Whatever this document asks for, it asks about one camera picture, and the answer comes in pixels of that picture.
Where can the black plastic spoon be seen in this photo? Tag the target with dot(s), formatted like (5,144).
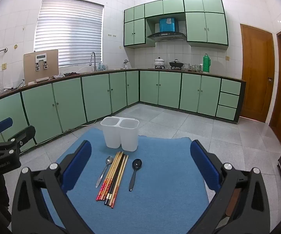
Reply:
(137,163)

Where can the bundle of mixed chopsticks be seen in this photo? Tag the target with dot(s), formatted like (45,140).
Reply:
(113,175)

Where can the white window blind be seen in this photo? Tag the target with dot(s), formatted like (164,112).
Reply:
(69,29)

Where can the green thermos flask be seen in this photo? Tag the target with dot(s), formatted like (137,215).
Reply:
(206,64)

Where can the black wok with lid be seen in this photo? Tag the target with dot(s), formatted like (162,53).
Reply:
(176,64)

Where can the range hood with blue film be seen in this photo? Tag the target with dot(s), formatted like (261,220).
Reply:
(167,24)

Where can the green base cabinets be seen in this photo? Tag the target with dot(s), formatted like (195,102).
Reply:
(167,90)

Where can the green wall cabinets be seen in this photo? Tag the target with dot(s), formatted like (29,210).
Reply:
(216,26)

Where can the cloths on counter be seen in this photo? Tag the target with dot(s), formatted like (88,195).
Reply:
(69,74)

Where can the row of glass jars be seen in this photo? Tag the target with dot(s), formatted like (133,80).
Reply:
(194,67)

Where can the blue table mat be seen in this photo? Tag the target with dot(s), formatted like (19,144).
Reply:
(160,187)

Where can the clear plastic pitcher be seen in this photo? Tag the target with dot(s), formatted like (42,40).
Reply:
(0,82)

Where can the white cooking pot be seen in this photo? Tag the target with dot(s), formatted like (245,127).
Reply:
(159,63)

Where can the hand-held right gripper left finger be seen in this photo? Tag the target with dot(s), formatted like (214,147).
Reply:
(78,165)

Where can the chrome sink faucet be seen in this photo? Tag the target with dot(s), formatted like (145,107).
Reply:
(93,58)

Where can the bottles beside sink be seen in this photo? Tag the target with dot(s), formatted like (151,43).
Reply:
(102,67)

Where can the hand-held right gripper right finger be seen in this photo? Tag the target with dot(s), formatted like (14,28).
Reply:
(203,165)

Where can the white two-compartment utensil holder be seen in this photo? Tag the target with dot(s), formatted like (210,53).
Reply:
(119,134)

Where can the metal spoon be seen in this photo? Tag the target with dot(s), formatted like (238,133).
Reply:
(109,160)

